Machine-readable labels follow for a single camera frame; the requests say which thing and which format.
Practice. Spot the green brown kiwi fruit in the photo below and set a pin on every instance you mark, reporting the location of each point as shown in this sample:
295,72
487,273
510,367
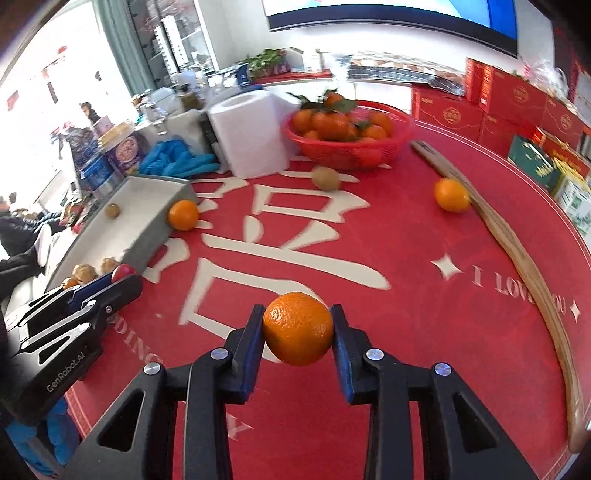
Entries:
326,179

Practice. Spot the purple instant noodle cup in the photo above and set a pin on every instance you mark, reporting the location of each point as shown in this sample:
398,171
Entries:
124,148

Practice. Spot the red gift box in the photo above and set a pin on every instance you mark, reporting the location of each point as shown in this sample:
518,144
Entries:
503,95

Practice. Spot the wall television screen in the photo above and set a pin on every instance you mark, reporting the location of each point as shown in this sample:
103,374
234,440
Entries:
491,23

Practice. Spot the blue wet wipes canister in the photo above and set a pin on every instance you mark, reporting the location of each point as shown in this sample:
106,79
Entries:
101,176

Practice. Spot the blue rubber gloves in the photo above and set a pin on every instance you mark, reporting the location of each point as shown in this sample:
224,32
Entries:
173,158

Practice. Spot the small brown round fruit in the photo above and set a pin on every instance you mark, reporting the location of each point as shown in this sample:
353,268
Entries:
112,210

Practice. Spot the white shallow tray box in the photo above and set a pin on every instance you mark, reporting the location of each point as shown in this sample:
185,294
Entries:
133,237

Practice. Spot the dried brown husk fruit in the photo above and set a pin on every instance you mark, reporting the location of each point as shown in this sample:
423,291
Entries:
84,273

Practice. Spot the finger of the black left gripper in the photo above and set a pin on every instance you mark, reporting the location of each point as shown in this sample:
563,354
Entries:
94,303
58,300

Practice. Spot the red plastic fruit basket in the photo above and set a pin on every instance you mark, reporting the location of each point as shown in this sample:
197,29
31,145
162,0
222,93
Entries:
348,135

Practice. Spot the red cherry tomato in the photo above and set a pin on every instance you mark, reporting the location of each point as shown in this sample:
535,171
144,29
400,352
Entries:
121,271

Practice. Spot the orange beside tray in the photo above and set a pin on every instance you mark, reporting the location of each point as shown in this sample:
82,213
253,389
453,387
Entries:
183,215

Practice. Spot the red round table mat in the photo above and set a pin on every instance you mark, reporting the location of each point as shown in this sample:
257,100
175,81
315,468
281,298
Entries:
426,285

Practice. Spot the white paper towel roll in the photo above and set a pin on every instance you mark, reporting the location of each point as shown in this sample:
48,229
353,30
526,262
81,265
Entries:
249,133

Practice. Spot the green potted plant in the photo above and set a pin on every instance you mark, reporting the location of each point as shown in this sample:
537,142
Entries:
269,63

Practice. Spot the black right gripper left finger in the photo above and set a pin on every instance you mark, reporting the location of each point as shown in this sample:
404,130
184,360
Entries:
134,438

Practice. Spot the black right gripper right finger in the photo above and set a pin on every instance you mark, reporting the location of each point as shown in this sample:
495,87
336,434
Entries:
415,411

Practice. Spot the orange mandarin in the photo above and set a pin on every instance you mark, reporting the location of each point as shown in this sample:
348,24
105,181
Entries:
298,329
69,283

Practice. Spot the person in black sitting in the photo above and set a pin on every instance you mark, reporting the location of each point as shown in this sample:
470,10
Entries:
90,113

